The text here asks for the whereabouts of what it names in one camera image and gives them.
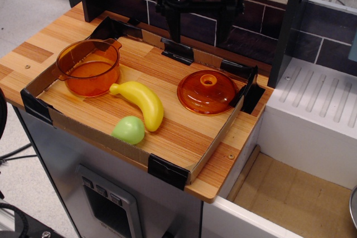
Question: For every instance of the cardboard fence with black tape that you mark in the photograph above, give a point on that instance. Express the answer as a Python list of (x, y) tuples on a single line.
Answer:
[(190, 151)]

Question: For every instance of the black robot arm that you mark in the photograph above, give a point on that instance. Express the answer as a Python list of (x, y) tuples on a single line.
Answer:
[(226, 12)]

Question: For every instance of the orange transparent pot lid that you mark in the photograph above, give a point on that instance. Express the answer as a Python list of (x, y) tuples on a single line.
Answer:
[(207, 92)]

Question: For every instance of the orange transparent pot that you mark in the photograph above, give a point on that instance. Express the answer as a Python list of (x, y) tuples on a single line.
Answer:
[(88, 68)]

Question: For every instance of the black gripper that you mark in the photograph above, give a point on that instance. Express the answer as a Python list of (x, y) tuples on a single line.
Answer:
[(226, 11)]

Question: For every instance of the black right upright post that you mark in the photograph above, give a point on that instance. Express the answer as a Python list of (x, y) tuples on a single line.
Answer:
[(287, 40)]

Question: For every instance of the toy kitchen oven front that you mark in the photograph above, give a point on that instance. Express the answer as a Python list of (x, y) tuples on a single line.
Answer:
[(104, 196)]

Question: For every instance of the metal bowl rim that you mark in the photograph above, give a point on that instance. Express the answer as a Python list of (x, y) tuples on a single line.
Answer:
[(353, 206)]

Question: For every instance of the yellow plastic banana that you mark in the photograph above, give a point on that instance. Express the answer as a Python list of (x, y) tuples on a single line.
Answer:
[(143, 97)]

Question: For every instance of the green plastic pear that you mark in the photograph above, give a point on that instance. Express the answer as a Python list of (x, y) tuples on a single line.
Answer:
[(130, 129)]

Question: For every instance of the white toy sink unit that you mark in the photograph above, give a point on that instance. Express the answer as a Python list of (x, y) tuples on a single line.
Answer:
[(295, 175)]

